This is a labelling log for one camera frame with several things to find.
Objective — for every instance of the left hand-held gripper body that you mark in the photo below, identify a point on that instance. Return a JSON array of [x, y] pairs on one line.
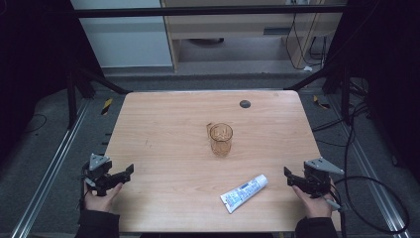
[[99, 172]]

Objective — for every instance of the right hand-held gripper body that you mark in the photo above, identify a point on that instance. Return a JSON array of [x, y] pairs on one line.
[[317, 180]]

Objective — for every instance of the white blue toothpaste tube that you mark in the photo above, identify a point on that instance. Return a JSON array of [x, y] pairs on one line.
[[242, 194]]

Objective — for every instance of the transparent brown cup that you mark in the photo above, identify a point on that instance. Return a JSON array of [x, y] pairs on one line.
[[220, 140]]

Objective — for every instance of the person's right hand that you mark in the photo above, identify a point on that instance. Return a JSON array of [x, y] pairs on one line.
[[313, 206]]

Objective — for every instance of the person's left hand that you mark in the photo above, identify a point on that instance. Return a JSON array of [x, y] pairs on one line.
[[100, 201]]

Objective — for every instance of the yellow black tape marker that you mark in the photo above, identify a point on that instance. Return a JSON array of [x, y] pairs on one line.
[[320, 103], [106, 106]]

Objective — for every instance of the grey round table grommet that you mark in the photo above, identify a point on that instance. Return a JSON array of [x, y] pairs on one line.
[[245, 104]]

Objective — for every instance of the small white plug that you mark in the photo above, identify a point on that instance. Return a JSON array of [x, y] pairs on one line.
[[307, 68]]

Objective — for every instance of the black curtain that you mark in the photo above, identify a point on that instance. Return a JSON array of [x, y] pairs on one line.
[[33, 66], [389, 66]]

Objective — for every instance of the white cabinet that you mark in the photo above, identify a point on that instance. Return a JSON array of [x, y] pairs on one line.
[[122, 39]]

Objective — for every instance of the light wooden desk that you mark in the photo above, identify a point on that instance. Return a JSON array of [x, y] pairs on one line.
[[231, 24]]

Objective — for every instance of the aluminium floor rail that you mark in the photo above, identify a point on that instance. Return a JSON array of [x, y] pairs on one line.
[[374, 185], [52, 172]]

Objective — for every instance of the black metal frame stand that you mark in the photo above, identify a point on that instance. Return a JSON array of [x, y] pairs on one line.
[[71, 99], [345, 95]]

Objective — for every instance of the black horizontal frame bar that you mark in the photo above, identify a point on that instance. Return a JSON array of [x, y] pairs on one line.
[[198, 11]]

